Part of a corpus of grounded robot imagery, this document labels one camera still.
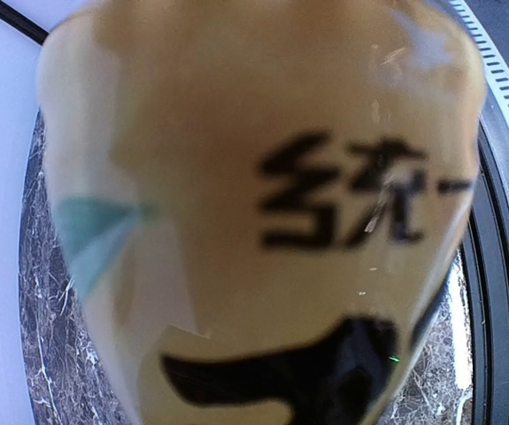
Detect green tea plastic bottle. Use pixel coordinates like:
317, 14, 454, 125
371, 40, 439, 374
38, 1, 486, 424

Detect grey slotted cable duct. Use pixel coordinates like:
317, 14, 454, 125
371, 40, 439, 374
448, 0, 509, 178

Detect black front frame rail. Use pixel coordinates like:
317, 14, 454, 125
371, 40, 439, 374
461, 128, 509, 424

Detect black left corner frame post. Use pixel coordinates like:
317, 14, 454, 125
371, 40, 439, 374
0, 0, 49, 45

